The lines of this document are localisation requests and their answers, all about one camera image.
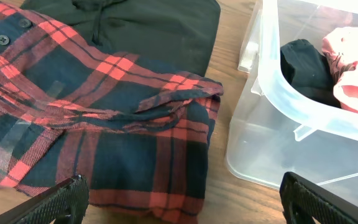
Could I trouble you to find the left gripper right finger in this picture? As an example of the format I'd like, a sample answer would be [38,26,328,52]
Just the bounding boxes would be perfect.
[279,172,358,224]

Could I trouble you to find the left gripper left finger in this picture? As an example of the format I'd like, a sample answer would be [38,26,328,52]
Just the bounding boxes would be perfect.
[0,175,90,224]

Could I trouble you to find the dark navy garment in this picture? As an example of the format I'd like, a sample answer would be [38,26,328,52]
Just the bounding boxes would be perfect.
[280,39,341,108]

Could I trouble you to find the coral pink garment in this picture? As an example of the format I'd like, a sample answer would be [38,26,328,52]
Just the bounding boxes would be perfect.
[322,27,358,113]

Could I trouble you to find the clear plastic storage bin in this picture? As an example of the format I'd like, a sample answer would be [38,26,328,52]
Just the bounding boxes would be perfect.
[226,1,358,206]

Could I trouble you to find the red plaid flannel shirt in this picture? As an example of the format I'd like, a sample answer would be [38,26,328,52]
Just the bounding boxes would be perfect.
[0,1,223,223]

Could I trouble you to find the black folded hoodie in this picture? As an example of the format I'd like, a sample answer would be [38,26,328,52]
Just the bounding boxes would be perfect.
[21,0,221,77]

